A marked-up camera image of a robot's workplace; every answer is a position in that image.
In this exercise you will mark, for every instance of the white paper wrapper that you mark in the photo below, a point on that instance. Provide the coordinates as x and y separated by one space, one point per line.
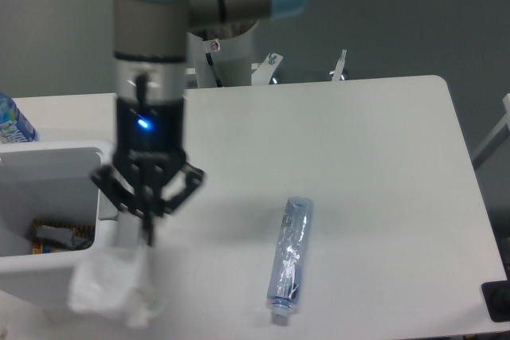
116 284

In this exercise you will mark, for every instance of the blue labelled water bottle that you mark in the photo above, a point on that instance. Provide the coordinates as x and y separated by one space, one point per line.
15 127

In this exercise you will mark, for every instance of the white frame at right edge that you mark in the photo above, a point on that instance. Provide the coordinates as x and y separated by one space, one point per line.
494 139

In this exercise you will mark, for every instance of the white trash can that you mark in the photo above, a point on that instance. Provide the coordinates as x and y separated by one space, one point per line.
49 183

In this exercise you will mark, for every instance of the crushed clear plastic bottle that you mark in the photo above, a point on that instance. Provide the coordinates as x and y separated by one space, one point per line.
289 258

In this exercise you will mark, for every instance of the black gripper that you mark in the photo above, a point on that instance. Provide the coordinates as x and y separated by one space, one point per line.
149 152

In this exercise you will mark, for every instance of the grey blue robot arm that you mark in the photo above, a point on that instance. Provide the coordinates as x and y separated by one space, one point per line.
150 49

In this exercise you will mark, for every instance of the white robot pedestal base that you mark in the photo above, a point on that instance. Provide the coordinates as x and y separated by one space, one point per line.
222 57

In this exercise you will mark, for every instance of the black table clamp mount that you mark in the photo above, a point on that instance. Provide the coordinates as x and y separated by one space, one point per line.
496 296

